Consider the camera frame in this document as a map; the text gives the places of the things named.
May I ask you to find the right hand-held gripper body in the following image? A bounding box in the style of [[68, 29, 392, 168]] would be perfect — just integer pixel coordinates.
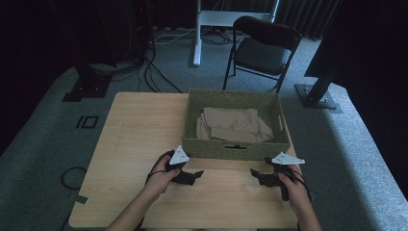
[[264, 151, 306, 202]]

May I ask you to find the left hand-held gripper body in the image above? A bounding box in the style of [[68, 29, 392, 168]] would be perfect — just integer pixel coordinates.
[[164, 144, 191, 185]]

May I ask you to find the beige cloth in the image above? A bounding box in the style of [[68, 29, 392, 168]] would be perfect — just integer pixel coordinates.
[[195, 107, 275, 143]]

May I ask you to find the green woven basket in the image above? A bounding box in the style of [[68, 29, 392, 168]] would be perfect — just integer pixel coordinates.
[[181, 89, 292, 162]]

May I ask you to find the person's left hand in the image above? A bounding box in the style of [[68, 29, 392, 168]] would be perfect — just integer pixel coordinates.
[[142, 153, 183, 202]]

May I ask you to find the person's right hand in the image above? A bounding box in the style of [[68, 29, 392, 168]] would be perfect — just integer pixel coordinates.
[[276, 164, 312, 214]]

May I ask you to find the black metal stand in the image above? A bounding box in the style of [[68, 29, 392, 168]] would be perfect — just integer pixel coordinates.
[[294, 57, 344, 114], [62, 0, 118, 103]]

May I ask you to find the black folding chair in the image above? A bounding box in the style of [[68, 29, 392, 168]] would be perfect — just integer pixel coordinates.
[[222, 14, 302, 94]]

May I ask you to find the white metal stand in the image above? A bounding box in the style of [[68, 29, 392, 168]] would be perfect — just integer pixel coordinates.
[[191, 0, 280, 67]]

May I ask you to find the dark equipment cabinet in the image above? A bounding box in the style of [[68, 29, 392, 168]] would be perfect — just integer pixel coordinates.
[[115, 0, 154, 64]]

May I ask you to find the dark curtain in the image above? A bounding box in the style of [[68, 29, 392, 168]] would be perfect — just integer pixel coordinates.
[[277, 0, 343, 40]]

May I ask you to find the right hand-held gripper cable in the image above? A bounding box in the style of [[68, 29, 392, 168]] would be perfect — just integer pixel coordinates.
[[282, 167, 314, 201]]

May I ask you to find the hand-held gripper cable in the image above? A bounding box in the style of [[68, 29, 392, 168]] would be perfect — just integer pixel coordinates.
[[145, 150, 176, 186], [282, 167, 314, 201]]

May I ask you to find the left hand-held gripper cable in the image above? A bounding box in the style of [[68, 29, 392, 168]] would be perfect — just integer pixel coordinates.
[[145, 150, 176, 186]]

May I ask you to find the black floor cable bundle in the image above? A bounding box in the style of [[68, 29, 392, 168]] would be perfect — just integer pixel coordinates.
[[136, 54, 185, 94]]

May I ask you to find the white floor cable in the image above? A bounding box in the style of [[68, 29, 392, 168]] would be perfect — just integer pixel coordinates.
[[153, 26, 197, 46]]

